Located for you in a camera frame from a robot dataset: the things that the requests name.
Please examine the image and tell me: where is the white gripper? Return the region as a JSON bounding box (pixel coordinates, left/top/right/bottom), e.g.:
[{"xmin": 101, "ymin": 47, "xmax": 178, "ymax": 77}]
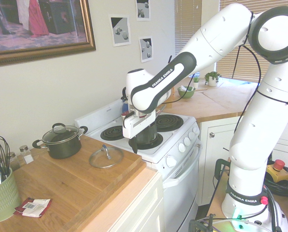
[{"xmin": 122, "ymin": 110, "xmax": 157, "ymax": 155}]

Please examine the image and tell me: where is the glass lid with metal handle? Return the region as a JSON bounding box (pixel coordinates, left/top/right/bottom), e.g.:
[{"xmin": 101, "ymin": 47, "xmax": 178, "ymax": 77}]
[{"xmin": 89, "ymin": 144, "xmax": 124, "ymax": 169}]

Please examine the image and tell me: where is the black cooking pot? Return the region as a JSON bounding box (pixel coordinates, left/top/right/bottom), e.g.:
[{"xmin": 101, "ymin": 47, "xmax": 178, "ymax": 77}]
[{"xmin": 32, "ymin": 122, "xmax": 89, "ymax": 160}]

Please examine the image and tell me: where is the green plant in white pot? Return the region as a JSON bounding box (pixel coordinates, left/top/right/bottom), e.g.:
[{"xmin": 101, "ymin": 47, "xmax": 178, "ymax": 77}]
[{"xmin": 204, "ymin": 71, "xmax": 222, "ymax": 87}]

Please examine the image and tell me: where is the glass spice jar metal lid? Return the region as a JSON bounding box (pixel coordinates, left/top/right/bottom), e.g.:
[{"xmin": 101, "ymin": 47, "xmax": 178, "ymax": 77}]
[
  {"xmin": 8, "ymin": 151, "xmax": 20, "ymax": 171},
  {"xmin": 19, "ymin": 145, "xmax": 34, "ymax": 165}
]

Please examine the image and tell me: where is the white electric stove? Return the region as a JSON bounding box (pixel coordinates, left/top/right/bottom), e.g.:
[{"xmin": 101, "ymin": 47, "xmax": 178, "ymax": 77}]
[{"xmin": 74, "ymin": 99, "xmax": 204, "ymax": 232}]

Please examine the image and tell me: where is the blue ceramic bottle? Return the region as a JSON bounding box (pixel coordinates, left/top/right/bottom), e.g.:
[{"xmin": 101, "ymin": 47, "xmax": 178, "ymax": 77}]
[{"xmin": 120, "ymin": 95, "xmax": 130, "ymax": 114}]

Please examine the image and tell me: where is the white cabinet under wooden counter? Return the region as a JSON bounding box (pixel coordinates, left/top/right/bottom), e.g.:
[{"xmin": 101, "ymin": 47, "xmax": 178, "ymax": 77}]
[{"xmin": 109, "ymin": 169, "xmax": 165, "ymax": 232}]

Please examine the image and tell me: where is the large wooden cutting board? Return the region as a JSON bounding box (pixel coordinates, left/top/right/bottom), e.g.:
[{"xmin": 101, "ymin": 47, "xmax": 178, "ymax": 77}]
[{"xmin": 12, "ymin": 134, "xmax": 143, "ymax": 232}]

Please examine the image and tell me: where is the green bowl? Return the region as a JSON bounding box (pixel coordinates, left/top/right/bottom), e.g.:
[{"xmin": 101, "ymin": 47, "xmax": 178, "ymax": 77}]
[{"xmin": 177, "ymin": 86, "xmax": 196, "ymax": 99}]

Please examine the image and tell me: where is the white cabinet with metal knob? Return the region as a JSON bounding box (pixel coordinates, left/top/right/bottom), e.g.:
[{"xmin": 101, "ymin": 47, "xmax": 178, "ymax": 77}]
[{"xmin": 197, "ymin": 116, "xmax": 288, "ymax": 206}]

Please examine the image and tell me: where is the green black clamp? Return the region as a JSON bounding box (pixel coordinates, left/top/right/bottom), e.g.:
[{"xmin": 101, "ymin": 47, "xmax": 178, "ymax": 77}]
[{"xmin": 215, "ymin": 158, "xmax": 231, "ymax": 180}]

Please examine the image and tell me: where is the grey paper print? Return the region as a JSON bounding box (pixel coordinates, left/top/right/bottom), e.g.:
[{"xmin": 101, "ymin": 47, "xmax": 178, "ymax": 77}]
[
  {"xmin": 136, "ymin": 0, "xmax": 151, "ymax": 21},
  {"xmin": 109, "ymin": 14, "xmax": 132, "ymax": 47},
  {"xmin": 138, "ymin": 36, "xmax": 154, "ymax": 63}
]

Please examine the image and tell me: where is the black table clamp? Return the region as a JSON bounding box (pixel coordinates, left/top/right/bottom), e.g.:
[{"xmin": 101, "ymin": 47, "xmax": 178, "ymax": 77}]
[{"xmin": 188, "ymin": 214, "xmax": 217, "ymax": 232}]

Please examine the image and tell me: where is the white paper packet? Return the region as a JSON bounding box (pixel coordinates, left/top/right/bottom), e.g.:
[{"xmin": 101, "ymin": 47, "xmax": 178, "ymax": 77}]
[{"xmin": 21, "ymin": 198, "xmax": 51, "ymax": 217}]

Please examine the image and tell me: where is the red foil packet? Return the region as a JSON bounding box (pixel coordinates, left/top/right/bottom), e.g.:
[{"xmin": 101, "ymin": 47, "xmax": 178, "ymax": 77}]
[{"xmin": 14, "ymin": 197, "xmax": 53, "ymax": 218}]

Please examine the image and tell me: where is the narrow wooden window blind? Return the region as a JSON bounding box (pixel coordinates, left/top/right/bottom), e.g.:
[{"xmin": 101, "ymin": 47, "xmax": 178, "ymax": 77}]
[{"xmin": 174, "ymin": 0, "xmax": 219, "ymax": 78}]

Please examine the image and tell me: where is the wide wooden window blind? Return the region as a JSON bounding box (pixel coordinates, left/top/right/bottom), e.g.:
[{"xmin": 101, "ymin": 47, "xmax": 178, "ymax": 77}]
[{"xmin": 216, "ymin": 0, "xmax": 288, "ymax": 85}]

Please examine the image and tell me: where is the green ceramic utensil holder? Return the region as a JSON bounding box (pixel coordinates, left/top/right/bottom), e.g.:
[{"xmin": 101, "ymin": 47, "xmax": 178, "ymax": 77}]
[{"xmin": 0, "ymin": 166, "xmax": 22, "ymax": 223}]

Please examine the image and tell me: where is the yellow emergency stop button box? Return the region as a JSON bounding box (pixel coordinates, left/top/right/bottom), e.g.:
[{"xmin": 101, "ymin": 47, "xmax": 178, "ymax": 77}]
[{"xmin": 266, "ymin": 159, "xmax": 288, "ymax": 183}]

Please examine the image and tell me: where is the gold framed painting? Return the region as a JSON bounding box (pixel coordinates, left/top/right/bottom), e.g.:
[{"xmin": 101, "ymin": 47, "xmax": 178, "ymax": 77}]
[{"xmin": 0, "ymin": 0, "xmax": 97, "ymax": 68}]

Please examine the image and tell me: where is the glass lid with black handle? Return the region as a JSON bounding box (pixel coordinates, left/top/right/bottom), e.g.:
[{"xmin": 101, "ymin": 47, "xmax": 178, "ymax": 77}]
[{"xmin": 42, "ymin": 123, "xmax": 79, "ymax": 144}]

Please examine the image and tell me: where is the coiled black cable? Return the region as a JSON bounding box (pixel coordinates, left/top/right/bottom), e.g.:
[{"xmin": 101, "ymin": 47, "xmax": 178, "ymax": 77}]
[{"xmin": 264, "ymin": 166, "xmax": 288, "ymax": 196}]

